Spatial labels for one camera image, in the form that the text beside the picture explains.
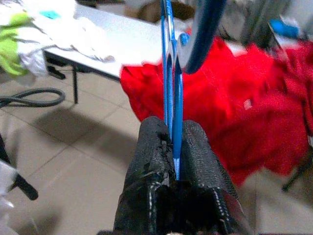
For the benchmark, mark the white t-shirt colourful print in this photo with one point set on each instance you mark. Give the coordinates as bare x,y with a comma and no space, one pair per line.
73,31

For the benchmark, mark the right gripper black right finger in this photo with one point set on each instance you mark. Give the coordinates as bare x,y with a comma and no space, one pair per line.
198,159

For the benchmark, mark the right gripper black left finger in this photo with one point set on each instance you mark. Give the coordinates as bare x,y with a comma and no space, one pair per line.
144,159

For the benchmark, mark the white garment green patch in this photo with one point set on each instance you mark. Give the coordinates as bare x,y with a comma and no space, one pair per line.
9,49

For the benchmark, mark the dark red fleece garment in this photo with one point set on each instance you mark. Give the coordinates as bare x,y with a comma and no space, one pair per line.
300,73

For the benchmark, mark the blue plastic item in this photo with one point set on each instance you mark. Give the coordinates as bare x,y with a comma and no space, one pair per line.
284,28

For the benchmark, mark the black tripod stand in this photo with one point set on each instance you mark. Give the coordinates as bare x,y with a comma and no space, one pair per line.
24,186

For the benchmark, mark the long grey table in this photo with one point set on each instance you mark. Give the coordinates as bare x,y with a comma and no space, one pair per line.
127,36

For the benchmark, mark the bright red jersey garment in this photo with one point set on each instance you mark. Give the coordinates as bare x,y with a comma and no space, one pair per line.
220,110

